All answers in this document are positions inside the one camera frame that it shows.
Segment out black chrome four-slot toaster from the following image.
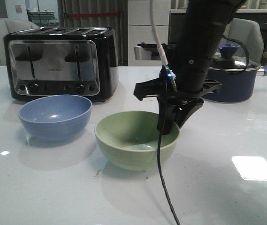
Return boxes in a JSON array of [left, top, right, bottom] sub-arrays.
[[4, 27, 119, 102]]

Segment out glass lid blue knob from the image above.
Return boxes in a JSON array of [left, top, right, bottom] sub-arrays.
[[211, 43, 260, 72]]

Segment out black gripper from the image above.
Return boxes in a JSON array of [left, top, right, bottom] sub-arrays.
[[134, 77, 221, 135]]

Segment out green bowl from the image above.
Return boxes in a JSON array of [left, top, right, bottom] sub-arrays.
[[94, 111, 180, 171]]

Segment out white cable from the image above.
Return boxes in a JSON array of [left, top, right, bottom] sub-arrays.
[[149, 0, 168, 68]]

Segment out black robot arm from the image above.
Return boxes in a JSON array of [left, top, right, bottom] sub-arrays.
[[134, 0, 244, 135]]

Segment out white cabinet column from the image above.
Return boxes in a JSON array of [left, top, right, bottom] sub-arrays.
[[128, 0, 171, 66]]

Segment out clear plastic food container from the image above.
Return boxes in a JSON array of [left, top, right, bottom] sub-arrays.
[[134, 42, 160, 60]]

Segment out blue saucepan with handle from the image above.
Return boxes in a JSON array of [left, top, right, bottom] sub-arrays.
[[203, 63, 267, 103]]

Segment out grey upholstered chair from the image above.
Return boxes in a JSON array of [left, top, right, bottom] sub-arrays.
[[224, 18, 264, 62]]

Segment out black cable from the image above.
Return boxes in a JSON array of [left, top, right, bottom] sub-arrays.
[[157, 67, 182, 225]]

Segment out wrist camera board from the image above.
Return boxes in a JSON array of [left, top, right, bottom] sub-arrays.
[[160, 65, 178, 92]]

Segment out blue bowl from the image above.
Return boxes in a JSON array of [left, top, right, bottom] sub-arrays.
[[18, 95, 92, 141]]

